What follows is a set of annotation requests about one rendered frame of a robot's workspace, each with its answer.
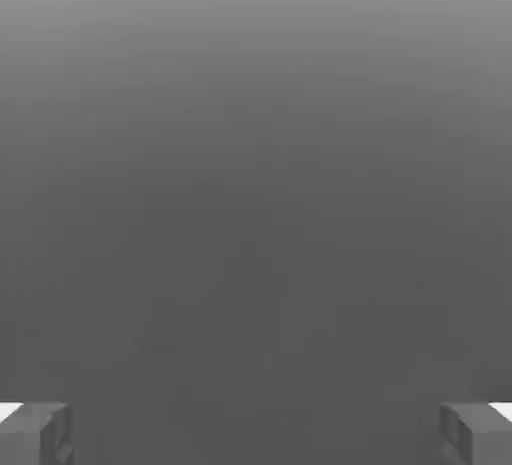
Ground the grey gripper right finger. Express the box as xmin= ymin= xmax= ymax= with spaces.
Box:
xmin=438 ymin=400 xmax=512 ymax=465

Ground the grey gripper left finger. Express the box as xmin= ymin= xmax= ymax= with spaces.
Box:
xmin=0 ymin=400 xmax=76 ymax=465

